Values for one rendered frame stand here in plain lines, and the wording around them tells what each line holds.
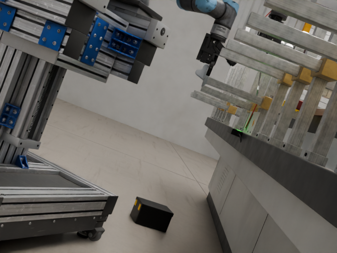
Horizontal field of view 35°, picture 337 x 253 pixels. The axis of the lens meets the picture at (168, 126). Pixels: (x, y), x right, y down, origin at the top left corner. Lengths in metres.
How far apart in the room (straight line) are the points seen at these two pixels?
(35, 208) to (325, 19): 1.29
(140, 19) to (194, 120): 7.71
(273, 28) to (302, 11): 0.25
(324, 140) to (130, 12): 1.21
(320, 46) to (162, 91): 8.61
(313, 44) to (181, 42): 8.65
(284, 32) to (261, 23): 0.05
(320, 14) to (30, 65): 1.38
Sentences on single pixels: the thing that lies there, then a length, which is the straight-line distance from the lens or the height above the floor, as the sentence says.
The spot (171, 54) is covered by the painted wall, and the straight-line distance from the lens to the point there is 9.80.
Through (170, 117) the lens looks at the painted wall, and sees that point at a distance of 9.81.
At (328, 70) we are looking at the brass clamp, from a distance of 1.45.
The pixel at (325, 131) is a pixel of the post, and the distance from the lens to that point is 1.26.
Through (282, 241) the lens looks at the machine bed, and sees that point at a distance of 2.04.
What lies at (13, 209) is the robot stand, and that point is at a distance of 1.86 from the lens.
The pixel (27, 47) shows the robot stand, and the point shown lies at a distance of 2.00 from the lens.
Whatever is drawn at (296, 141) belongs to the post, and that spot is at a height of 0.74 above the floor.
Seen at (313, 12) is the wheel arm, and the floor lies 0.94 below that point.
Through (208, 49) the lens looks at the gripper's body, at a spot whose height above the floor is 0.96.
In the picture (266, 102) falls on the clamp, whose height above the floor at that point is 0.85.
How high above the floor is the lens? 0.71
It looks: 3 degrees down
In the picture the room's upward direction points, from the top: 22 degrees clockwise
